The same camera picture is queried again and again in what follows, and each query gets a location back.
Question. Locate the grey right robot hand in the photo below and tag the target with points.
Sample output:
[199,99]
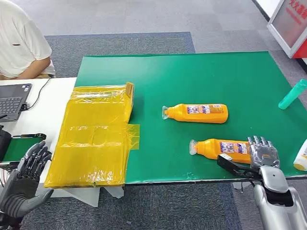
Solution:
[264,154]

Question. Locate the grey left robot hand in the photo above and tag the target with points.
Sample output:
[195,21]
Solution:
[17,190]

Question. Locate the orange bottle with clear cap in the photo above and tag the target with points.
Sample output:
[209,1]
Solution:
[211,149]
[199,116]

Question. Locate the person's forearm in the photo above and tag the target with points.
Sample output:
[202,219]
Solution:
[35,68]

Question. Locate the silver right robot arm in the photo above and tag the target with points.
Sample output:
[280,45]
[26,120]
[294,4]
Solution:
[275,203]

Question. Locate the white and yellow bottle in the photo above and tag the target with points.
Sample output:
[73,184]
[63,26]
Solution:
[302,158]

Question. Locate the teal plastic bottle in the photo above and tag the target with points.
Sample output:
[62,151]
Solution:
[293,94]

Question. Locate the small green belt conveyor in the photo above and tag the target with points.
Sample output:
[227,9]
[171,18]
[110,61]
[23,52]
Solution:
[17,149]

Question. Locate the white side table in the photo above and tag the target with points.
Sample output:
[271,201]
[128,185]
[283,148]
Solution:
[45,111]

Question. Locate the grey laptop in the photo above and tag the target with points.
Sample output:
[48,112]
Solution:
[10,101]

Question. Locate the green table mat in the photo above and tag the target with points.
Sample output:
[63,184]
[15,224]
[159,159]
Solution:
[215,79]

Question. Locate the yellow plastic-wrapped box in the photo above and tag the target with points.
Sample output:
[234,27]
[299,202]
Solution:
[96,136]

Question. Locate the white and red display stand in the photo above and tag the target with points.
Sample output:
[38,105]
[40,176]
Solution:
[289,25]

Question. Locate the person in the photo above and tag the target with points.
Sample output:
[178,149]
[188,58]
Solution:
[19,38]

